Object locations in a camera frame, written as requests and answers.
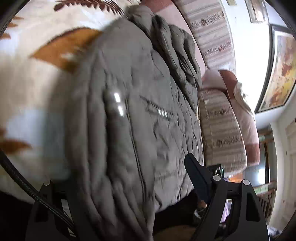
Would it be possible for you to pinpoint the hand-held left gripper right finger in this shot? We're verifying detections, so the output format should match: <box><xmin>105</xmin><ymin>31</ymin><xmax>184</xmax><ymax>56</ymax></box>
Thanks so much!
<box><xmin>184</xmin><ymin>153</ymin><xmax>270</xmax><ymax>241</ymax></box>

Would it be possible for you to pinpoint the large framed picture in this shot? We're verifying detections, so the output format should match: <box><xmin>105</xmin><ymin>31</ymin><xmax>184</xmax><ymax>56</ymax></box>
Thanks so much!
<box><xmin>254</xmin><ymin>24</ymin><xmax>296</xmax><ymax>114</ymax></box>

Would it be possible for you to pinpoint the wooden railing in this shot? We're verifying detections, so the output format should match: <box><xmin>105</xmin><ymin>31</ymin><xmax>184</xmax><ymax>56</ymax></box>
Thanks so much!
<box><xmin>255</xmin><ymin>181</ymin><xmax>278</xmax><ymax>222</ymax></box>

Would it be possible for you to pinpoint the leaf print blanket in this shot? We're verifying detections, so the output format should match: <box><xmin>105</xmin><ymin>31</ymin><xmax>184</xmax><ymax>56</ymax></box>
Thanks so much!
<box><xmin>0</xmin><ymin>0</ymin><xmax>144</xmax><ymax>205</ymax></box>

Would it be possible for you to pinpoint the white door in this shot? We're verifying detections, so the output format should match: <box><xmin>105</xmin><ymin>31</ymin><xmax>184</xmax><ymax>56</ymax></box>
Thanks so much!
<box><xmin>270</xmin><ymin>116</ymin><xmax>296</xmax><ymax>232</ymax></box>

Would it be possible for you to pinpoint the black cable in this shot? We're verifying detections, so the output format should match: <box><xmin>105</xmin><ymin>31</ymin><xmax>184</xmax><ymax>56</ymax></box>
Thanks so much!
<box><xmin>0</xmin><ymin>149</ymin><xmax>75</xmax><ymax>232</ymax></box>

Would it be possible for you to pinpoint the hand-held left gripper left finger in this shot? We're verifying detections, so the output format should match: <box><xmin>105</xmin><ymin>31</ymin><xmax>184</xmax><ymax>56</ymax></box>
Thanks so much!
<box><xmin>25</xmin><ymin>180</ymin><xmax>93</xmax><ymax>241</ymax></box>

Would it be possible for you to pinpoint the short striped sofa cushion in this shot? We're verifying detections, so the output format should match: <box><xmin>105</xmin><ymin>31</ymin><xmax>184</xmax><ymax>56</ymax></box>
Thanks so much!
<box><xmin>198</xmin><ymin>89</ymin><xmax>247</xmax><ymax>174</ymax></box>

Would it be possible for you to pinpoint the white lace cloth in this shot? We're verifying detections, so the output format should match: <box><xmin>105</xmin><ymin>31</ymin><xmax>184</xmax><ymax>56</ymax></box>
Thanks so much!
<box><xmin>233</xmin><ymin>82</ymin><xmax>256</xmax><ymax>121</ymax></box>

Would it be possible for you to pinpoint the small framed picture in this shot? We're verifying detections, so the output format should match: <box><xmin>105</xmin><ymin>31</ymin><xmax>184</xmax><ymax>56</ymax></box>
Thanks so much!
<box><xmin>245</xmin><ymin>0</ymin><xmax>269</xmax><ymax>24</ymax></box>

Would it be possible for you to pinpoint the brown pink armrest cushion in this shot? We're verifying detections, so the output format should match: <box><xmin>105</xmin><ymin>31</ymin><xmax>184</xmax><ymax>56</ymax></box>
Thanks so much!
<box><xmin>220</xmin><ymin>70</ymin><xmax>261</xmax><ymax>167</ymax></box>

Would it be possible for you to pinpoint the olive quilted jacket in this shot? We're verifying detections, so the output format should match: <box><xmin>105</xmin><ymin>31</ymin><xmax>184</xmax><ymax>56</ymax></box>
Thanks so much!
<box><xmin>50</xmin><ymin>5</ymin><xmax>205</xmax><ymax>241</ymax></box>

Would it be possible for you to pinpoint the long striped sofa cushion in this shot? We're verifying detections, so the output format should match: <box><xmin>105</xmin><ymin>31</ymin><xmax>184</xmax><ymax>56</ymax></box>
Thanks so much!
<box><xmin>173</xmin><ymin>0</ymin><xmax>237</xmax><ymax>72</ymax></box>

